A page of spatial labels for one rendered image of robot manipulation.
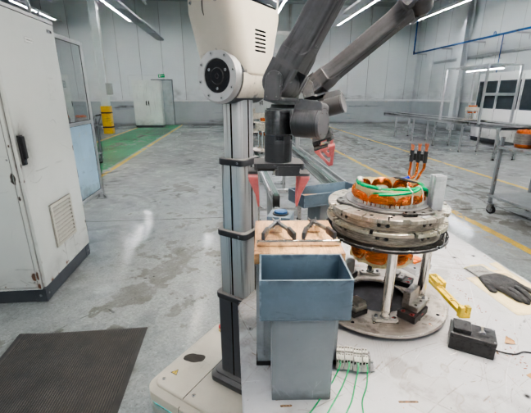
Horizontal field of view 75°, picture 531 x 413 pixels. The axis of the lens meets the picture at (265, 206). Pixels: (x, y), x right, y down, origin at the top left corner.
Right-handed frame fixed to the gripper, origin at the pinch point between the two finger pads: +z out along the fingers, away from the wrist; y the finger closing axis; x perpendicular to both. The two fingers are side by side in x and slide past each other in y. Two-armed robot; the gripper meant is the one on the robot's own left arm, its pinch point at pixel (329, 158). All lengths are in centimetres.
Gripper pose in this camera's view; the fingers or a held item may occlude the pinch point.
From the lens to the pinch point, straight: 121.5
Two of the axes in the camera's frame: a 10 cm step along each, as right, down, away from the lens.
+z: 3.6, 8.3, 4.2
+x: -9.2, 2.6, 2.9
